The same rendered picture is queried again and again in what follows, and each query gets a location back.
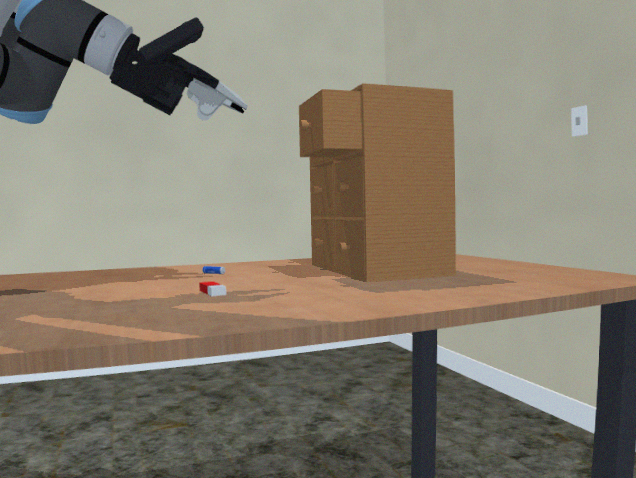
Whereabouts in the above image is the brown wooden drawer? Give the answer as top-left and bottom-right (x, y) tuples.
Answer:
(312, 218), (335, 269)
(311, 164), (334, 214)
(334, 156), (364, 214)
(335, 219), (365, 278)
(299, 89), (363, 157)
(311, 157), (333, 164)

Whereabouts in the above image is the brown wooden chest of drawers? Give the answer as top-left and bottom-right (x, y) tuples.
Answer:
(310, 83), (456, 282)

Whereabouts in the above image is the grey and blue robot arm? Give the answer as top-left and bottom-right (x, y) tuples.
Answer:
(0, 0), (204, 124)

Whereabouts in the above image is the red and white eraser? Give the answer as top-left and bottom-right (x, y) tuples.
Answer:
(199, 282), (226, 296)

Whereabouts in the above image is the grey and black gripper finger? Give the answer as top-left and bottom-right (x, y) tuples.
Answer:
(174, 58), (248, 116)
(187, 90), (244, 121)

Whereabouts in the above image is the blue aa battery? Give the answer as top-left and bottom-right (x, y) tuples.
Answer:
(203, 266), (225, 274)

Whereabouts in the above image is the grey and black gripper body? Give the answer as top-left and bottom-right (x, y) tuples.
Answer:
(109, 33), (193, 115)

